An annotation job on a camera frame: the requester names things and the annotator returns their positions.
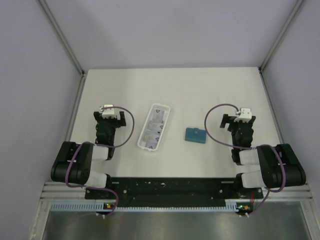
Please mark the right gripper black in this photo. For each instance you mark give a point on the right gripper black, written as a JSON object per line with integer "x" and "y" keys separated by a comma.
{"x": 226, "y": 119}

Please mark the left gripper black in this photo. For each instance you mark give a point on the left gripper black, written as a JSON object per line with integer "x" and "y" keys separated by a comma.
{"x": 120, "y": 122}

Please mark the white plastic basket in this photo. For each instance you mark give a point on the white plastic basket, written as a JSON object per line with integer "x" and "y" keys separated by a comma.
{"x": 140, "y": 142}

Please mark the blue leather card holder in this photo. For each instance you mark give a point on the blue leather card holder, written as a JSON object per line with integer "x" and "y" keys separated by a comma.
{"x": 195, "y": 135}

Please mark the silver VIP card top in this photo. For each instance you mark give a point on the silver VIP card top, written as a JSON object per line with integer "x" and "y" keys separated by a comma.
{"x": 158, "y": 116}

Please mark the silver vip card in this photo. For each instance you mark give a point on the silver vip card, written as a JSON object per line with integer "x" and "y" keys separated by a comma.
{"x": 158, "y": 116}
{"x": 151, "y": 140}
{"x": 156, "y": 127}

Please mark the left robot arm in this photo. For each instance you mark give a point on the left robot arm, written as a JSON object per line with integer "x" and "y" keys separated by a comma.
{"x": 73, "y": 163}

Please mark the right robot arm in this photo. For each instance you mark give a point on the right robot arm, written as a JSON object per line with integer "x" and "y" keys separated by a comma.
{"x": 277, "y": 167}

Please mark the silver VIP card bottom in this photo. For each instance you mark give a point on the silver VIP card bottom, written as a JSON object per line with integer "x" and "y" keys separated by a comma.
{"x": 151, "y": 140}

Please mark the silver VIP card middle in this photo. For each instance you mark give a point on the silver VIP card middle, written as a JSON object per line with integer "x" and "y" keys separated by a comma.
{"x": 156, "y": 127}

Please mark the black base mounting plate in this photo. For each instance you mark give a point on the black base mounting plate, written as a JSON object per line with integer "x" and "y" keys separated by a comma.
{"x": 216, "y": 188}

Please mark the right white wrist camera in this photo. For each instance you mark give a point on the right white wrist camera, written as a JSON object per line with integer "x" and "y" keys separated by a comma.
{"x": 243, "y": 114}

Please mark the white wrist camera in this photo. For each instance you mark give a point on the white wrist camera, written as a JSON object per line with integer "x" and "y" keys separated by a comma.
{"x": 243, "y": 114}
{"x": 107, "y": 111}

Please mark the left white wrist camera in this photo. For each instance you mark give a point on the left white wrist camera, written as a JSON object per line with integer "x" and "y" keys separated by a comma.
{"x": 107, "y": 111}

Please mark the aluminium frame rail front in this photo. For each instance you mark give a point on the aluminium frame rail front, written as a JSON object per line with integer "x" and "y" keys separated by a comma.
{"x": 56, "y": 191}

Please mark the grey slotted cable duct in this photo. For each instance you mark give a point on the grey slotted cable duct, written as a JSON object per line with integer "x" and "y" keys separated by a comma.
{"x": 99, "y": 206}

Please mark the left aluminium corner post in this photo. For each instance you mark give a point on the left aluminium corner post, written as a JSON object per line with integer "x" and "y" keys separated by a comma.
{"x": 60, "y": 36}

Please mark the aluminium corner post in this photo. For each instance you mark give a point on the aluminium corner post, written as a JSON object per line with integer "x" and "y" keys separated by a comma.
{"x": 60, "y": 36}
{"x": 298, "y": 6}

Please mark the right aluminium corner post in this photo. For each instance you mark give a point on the right aluminium corner post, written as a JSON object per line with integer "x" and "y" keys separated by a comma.
{"x": 298, "y": 6}

